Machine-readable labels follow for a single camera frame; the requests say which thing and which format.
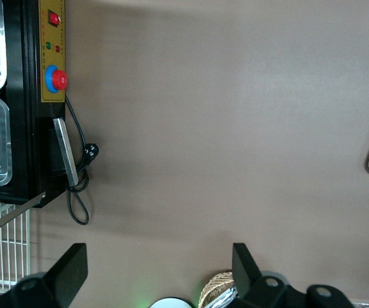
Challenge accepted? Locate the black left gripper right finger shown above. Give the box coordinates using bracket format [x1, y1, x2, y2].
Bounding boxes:
[232, 243, 310, 308]

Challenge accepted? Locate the grey metal handle bar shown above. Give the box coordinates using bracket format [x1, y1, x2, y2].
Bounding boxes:
[52, 117, 80, 187]

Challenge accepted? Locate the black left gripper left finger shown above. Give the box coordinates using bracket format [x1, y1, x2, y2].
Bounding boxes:
[0, 243, 89, 308]

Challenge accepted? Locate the light wicker foil tray basket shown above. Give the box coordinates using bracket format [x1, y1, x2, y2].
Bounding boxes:
[197, 270, 237, 308]

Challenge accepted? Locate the black power cable with plug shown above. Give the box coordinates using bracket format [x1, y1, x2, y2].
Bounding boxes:
[63, 94, 100, 226]

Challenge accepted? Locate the black sealing machine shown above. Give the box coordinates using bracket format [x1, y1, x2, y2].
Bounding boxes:
[0, 0, 68, 209]

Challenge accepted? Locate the red emergency stop button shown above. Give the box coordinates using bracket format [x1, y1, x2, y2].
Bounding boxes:
[44, 64, 69, 95]

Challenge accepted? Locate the white wire basket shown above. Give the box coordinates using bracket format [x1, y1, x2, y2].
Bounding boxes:
[0, 201, 33, 300]

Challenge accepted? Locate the thin grey metal strip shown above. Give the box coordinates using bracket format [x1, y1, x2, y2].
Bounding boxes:
[0, 190, 47, 242]

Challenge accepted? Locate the aluminium foil tray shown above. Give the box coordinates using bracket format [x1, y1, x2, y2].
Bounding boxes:
[207, 286, 238, 308]

